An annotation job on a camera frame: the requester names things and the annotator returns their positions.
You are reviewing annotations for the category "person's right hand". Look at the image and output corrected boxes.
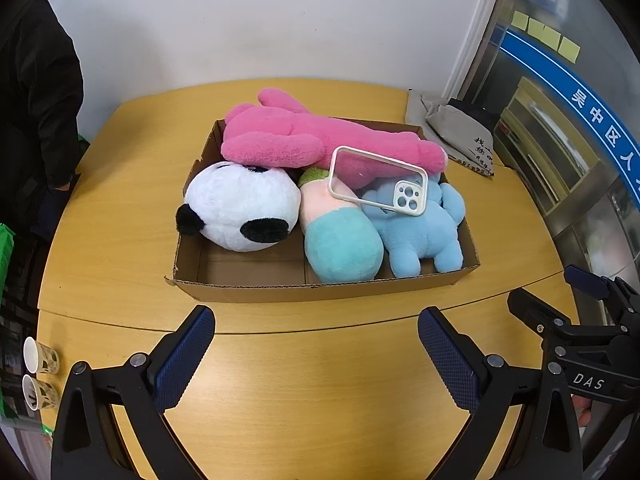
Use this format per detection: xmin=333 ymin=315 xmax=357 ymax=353
xmin=574 ymin=394 xmax=594 ymax=429

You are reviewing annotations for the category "blue door banner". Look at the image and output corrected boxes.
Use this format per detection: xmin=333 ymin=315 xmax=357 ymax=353
xmin=500 ymin=27 xmax=640 ymax=188

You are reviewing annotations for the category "black bag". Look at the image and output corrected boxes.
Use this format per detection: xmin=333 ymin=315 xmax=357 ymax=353
xmin=444 ymin=97 xmax=502 ymax=133

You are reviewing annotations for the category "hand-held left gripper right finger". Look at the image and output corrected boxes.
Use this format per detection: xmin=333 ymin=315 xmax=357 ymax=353
xmin=417 ymin=306 xmax=585 ymax=480

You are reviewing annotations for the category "patterned paper cup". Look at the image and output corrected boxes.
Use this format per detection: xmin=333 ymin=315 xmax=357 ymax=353
xmin=22 ymin=337 xmax=62 ymax=376
xmin=22 ymin=374 xmax=61 ymax=414

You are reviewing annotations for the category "light blue plush toy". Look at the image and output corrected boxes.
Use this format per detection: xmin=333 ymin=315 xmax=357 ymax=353
xmin=360 ymin=180 xmax=467 ymax=278

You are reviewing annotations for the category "white phone case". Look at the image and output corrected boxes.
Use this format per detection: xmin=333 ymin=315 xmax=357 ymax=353
xmin=327 ymin=146 xmax=429 ymax=217

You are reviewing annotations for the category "cardboard box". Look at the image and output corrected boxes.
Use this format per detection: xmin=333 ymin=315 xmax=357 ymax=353
xmin=165 ymin=119 xmax=482 ymax=305

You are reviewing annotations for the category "green packet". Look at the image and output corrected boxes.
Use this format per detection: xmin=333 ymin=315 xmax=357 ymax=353
xmin=0 ymin=222 xmax=17 ymax=283

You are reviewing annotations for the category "teal and pink plush toy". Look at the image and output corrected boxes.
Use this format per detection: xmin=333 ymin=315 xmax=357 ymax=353
xmin=298 ymin=167 xmax=385 ymax=284

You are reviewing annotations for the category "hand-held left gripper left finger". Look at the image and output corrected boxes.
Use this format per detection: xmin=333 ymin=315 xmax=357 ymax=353
xmin=50 ymin=304 xmax=217 ymax=480

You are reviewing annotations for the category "grey tote bag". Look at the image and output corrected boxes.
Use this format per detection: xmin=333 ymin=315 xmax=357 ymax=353
xmin=405 ymin=89 xmax=497 ymax=179

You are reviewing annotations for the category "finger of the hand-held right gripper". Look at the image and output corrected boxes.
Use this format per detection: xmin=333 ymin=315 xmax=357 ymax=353
xmin=507 ymin=287 xmax=573 ymax=347
xmin=564 ymin=264 xmax=640 ymax=331

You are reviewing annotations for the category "panda plush toy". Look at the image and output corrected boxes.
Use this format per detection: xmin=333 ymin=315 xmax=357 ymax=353
xmin=175 ymin=161 xmax=302 ymax=253

